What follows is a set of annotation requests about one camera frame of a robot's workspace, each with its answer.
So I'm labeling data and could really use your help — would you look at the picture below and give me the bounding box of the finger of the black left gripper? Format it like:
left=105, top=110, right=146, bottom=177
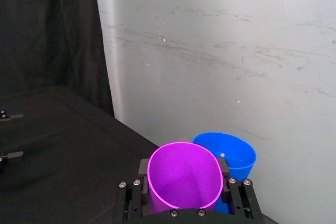
left=0, top=151, right=25, bottom=175
left=0, top=109, right=25, bottom=123

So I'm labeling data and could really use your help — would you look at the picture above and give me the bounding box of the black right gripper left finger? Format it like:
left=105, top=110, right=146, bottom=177
left=114, top=158, right=152, bottom=222

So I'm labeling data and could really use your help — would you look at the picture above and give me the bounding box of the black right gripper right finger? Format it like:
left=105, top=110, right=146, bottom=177
left=216, top=156, right=263, bottom=220

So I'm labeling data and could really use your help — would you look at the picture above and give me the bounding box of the purple plastic cup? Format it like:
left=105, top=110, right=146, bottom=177
left=146, top=142, right=225, bottom=215

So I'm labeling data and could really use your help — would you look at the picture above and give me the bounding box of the blue plastic cup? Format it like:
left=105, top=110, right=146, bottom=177
left=192, top=131, right=258, bottom=214

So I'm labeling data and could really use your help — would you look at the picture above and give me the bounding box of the black curtain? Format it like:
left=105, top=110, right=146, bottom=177
left=0, top=0, right=116, bottom=118

